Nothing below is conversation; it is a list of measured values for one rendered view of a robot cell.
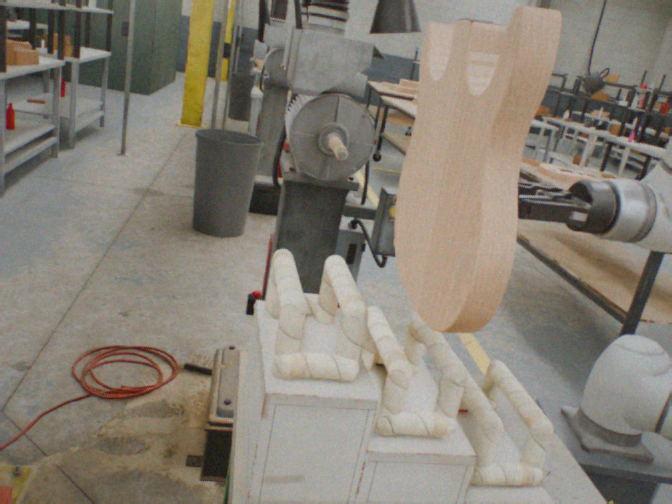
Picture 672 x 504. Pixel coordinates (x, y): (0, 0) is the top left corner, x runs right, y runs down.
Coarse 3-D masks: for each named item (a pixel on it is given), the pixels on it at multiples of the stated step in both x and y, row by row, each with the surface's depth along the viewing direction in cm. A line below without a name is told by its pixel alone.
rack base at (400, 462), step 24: (384, 384) 98; (432, 384) 101; (408, 408) 92; (432, 408) 94; (456, 432) 89; (384, 456) 82; (408, 456) 82; (432, 456) 83; (456, 456) 84; (360, 480) 83; (384, 480) 83; (408, 480) 84; (432, 480) 85; (456, 480) 85
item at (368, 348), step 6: (366, 330) 98; (366, 336) 98; (366, 342) 99; (372, 342) 99; (366, 348) 99; (372, 348) 99; (366, 354) 99; (372, 354) 100; (366, 360) 100; (372, 360) 101; (366, 366) 100
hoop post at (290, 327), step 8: (280, 312) 77; (288, 312) 76; (304, 312) 77; (280, 320) 77; (288, 320) 76; (296, 320) 76; (280, 328) 77; (288, 328) 77; (296, 328) 77; (280, 336) 77; (288, 336) 77; (296, 336) 77; (280, 344) 78; (288, 344) 77; (296, 344) 78; (280, 352) 78; (288, 352) 78; (296, 352) 79; (272, 360) 80; (272, 368) 79; (280, 376) 79; (288, 376) 79
